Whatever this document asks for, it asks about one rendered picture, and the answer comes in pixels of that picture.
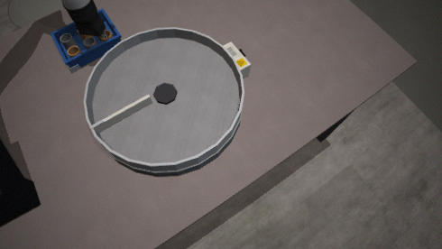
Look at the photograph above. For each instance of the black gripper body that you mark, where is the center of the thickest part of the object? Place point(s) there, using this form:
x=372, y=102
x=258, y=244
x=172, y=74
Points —
x=84, y=14

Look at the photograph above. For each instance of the blue crate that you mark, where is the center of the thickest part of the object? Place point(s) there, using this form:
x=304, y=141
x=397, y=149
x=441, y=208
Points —
x=86, y=56

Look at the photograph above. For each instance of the bronze bushing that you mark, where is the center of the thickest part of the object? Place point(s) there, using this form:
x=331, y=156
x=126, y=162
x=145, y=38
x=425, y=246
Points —
x=83, y=36
x=73, y=51
x=109, y=35

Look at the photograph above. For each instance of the grey round turntable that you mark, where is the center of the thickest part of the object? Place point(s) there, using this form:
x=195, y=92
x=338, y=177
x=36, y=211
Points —
x=193, y=109

